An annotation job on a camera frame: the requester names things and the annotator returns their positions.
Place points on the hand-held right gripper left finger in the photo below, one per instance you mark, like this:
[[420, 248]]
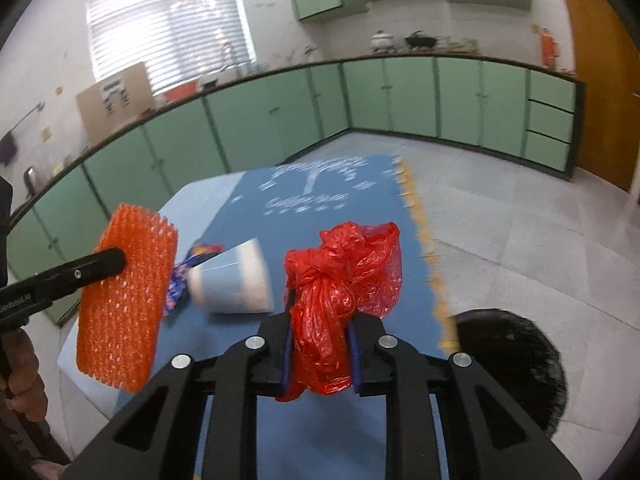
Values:
[[286, 355]]

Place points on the black wok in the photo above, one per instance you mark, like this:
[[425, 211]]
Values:
[[420, 41]]

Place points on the metal faucet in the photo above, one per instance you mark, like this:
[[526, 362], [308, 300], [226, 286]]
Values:
[[229, 55]]

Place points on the wooden door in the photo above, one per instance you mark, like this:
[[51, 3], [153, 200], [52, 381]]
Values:
[[605, 75]]

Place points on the white lidded pot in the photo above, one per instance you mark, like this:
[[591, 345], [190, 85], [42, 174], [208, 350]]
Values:
[[382, 42]]

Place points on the cardboard box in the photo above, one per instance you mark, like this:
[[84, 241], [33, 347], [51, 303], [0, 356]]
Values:
[[115, 110]]

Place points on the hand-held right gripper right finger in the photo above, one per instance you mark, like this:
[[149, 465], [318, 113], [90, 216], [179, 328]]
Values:
[[354, 360]]

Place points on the window with white blinds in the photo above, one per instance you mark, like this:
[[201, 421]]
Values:
[[165, 25]]

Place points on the person's left hand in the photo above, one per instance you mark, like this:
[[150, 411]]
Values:
[[22, 380]]

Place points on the orange foam net sleeve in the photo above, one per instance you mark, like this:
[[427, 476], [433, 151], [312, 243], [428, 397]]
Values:
[[125, 320]]

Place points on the red thermos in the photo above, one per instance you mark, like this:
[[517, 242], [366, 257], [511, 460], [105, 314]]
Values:
[[549, 49]]

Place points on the small blue snack wrapper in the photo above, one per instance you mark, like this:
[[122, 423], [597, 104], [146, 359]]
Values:
[[176, 285]]

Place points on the red plastic basin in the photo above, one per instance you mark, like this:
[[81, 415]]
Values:
[[180, 92]]

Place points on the green base cabinets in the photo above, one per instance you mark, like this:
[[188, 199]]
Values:
[[410, 95]]

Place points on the blue and white paper cup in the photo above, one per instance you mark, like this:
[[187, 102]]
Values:
[[230, 280]]

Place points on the red plastic bag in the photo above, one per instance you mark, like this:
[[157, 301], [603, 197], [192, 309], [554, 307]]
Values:
[[320, 310]]

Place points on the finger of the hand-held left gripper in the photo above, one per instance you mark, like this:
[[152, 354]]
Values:
[[90, 267]]

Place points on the metal kettle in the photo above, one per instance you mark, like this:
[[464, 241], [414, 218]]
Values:
[[32, 180]]

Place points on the black trash bin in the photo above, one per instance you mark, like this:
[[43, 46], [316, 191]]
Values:
[[505, 370]]

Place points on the dark blue printed mat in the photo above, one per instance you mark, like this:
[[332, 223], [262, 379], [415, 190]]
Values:
[[280, 230]]

